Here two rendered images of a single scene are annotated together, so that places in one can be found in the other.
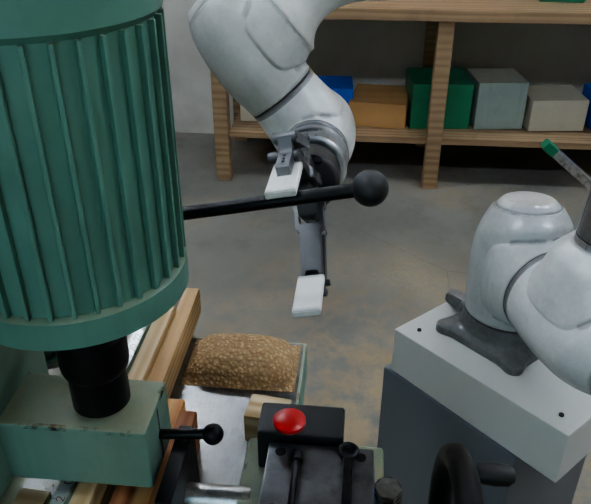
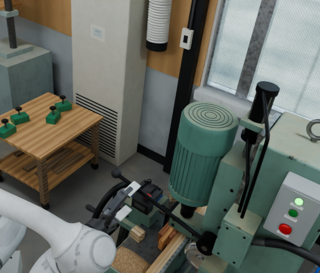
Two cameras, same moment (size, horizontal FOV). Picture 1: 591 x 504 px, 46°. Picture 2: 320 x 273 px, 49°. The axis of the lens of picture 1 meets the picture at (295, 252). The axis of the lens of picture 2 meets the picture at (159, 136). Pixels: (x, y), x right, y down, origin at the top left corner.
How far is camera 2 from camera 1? 1.51 m
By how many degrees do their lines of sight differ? 111
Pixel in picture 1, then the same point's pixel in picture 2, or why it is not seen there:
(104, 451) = not seen: hidden behind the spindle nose
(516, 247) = not seen: outside the picture
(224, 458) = (152, 235)
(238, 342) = (131, 258)
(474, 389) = not seen: outside the picture
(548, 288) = (12, 230)
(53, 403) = (197, 218)
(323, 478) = (146, 189)
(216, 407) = (146, 251)
